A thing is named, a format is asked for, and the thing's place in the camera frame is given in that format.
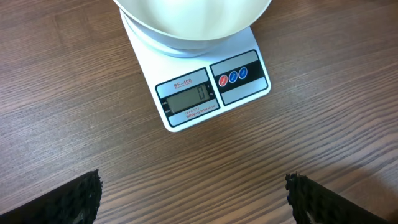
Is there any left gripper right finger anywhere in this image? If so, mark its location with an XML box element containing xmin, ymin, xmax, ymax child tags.
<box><xmin>285</xmin><ymin>173</ymin><xmax>389</xmax><ymax>224</ymax></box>

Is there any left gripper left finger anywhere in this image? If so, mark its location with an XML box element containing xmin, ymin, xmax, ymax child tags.
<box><xmin>1</xmin><ymin>169</ymin><xmax>103</xmax><ymax>224</ymax></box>

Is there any white digital kitchen scale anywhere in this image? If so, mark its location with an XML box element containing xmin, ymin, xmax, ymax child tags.
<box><xmin>121</xmin><ymin>13</ymin><xmax>271</xmax><ymax>132</ymax></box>

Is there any white bowl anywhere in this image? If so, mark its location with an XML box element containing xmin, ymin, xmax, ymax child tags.
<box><xmin>114</xmin><ymin>0</ymin><xmax>271</xmax><ymax>50</ymax></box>

